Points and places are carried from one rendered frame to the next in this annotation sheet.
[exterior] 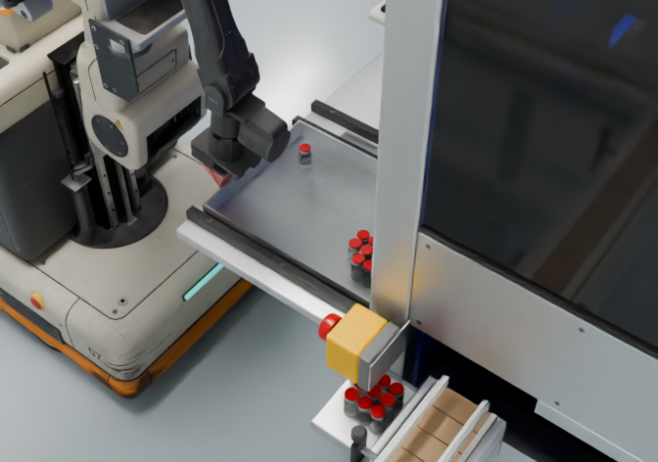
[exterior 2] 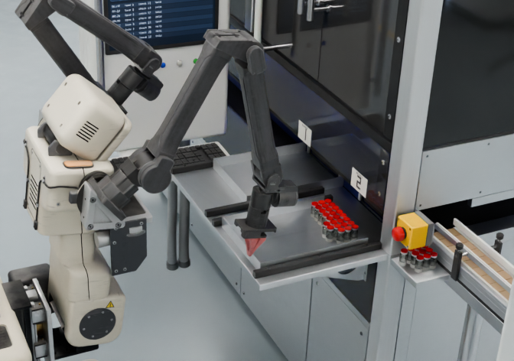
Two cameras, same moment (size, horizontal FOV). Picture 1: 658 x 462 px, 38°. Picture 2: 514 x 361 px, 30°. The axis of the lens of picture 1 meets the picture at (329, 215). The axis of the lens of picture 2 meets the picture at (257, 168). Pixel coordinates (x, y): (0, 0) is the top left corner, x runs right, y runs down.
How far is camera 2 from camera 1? 218 cm
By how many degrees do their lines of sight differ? 52
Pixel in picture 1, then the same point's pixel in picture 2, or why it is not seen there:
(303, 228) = (294, 247)
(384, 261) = (405, 183)
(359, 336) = (418, 220)
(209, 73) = (270, 169)
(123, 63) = (138, 239)
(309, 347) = not seen: outside the picture
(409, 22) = (426, 51)
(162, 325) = not seen: outside the picture
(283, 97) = not seen: outside the picture
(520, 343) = (465, 173)
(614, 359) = (500, 147)
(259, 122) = (287, 184)
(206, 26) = (271, 141)
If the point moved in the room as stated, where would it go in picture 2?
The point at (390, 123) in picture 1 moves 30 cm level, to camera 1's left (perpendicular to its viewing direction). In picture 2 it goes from (414, 104) to (372, 149)
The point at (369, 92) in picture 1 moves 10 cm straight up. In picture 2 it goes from (209, 196) to (209, 168)
